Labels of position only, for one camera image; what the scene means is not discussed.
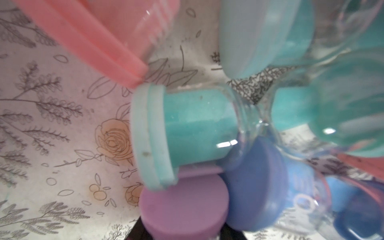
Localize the purple hourglass lavender cap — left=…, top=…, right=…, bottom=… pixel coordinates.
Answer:
left=139, top=175, right=229, bottom=240

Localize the blue hourglass number thirty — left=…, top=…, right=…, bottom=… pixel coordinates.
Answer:
left=221, top=137, right=331, bottom=235

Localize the teal hourglass number five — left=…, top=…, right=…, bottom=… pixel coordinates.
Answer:
left=219, top=1, right=384, bottom=79

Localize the pink hourglass lower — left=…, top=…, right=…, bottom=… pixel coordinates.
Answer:
left=16, top=1, right=180, bottom=89

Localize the teal hourglass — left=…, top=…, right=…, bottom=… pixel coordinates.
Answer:
left=130, top=84, right=384, bottom=191

